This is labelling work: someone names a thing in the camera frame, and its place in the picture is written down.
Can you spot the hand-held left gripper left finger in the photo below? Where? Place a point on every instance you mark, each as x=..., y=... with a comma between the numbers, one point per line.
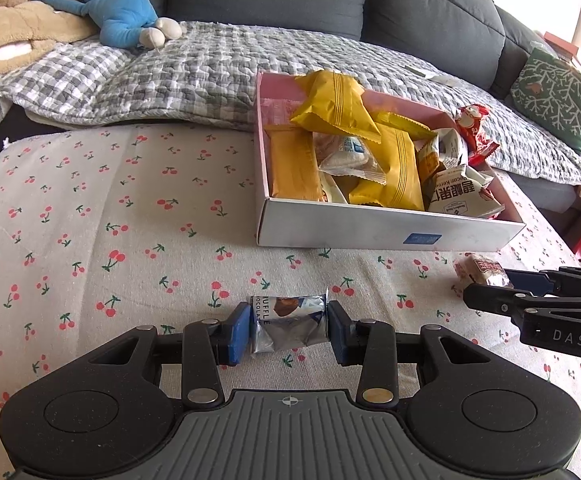
x=235, y=335

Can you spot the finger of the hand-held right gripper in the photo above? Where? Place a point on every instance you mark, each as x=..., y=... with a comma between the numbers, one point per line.
x=495, y=297
x=525, y=281

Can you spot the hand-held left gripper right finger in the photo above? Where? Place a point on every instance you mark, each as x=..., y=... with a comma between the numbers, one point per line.
x=340, y=335

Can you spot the small white red snack packet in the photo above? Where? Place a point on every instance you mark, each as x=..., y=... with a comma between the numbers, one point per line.
x=480, y=267

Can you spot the silver chocolate packet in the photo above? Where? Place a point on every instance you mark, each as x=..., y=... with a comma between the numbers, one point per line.
x=285, y=325

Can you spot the pink cardboard box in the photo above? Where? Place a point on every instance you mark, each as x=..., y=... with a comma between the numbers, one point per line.
x=345, y=227

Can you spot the white nut snack packet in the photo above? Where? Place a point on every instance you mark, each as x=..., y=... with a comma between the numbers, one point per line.
x=458, y=195

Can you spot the clear blue-print snack packet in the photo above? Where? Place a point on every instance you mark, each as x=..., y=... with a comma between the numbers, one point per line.
x=350, y=157

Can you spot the pink snack packet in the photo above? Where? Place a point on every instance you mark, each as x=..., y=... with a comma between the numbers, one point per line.
x=278, y=110

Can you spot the cherry print tablecloth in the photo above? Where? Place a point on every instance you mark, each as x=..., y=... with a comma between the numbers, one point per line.
x=120, y=210

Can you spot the green patterned cushion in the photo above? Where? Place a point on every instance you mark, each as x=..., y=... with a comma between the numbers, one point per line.
x=555, y=95

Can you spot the white paper pack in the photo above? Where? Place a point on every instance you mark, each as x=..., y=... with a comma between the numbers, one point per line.
x=445, y=79

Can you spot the stack of books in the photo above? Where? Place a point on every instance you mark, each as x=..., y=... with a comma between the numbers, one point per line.
x=563, y=45

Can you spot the grey checked quilt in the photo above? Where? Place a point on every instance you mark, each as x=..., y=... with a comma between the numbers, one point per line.
x=195, y=75

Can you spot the blue plush toy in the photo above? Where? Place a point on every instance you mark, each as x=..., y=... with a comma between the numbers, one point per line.
x=120, y=10

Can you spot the beige fleece blanket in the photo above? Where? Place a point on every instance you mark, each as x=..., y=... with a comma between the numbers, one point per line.
x=15, y=25

